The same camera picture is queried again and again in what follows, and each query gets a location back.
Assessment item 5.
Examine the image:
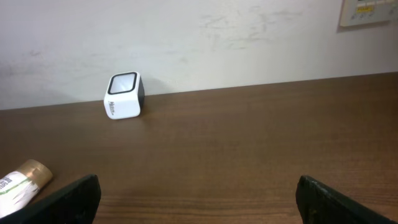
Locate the wall control panel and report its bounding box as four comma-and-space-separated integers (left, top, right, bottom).
340, 0, 397, 27

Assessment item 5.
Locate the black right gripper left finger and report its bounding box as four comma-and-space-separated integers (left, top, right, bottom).
1, 174, 101, 224

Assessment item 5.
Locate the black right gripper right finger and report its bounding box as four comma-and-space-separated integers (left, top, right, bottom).
295, 175, 397, 224

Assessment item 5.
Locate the white barcode scanner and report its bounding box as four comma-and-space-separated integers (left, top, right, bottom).
103, 72, 145, 119

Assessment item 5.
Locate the white tube with gold cap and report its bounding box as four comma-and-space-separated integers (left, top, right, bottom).
1, 159, 53, 218

